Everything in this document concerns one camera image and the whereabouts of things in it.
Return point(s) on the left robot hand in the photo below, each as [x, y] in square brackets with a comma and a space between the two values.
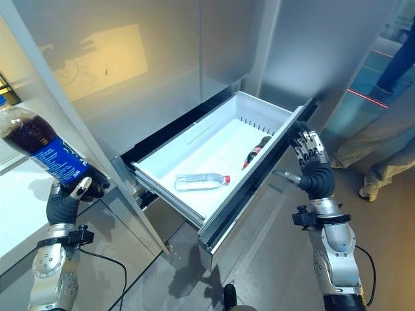
[61, 204]

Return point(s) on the person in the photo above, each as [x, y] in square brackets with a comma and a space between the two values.
[379, 123]

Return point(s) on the silver refrigerator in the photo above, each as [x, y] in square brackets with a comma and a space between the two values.
[162, 81]

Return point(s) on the robot dark foot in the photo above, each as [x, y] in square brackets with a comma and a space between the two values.
[231, 296]

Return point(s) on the clear water bottle red cap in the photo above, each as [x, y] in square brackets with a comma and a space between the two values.
[201, 182]

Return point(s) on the white refrigerator drawer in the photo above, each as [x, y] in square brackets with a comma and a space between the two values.
[220, 162]

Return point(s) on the red label cola bottle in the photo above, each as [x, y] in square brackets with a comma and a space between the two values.
[255, 152]

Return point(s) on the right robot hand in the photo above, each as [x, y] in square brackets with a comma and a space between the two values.
[316, 168]

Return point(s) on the blue label cola bottle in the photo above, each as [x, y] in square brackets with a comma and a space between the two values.
[42, 145]

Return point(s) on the white counter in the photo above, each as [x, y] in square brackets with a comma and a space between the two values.
[19, 207]

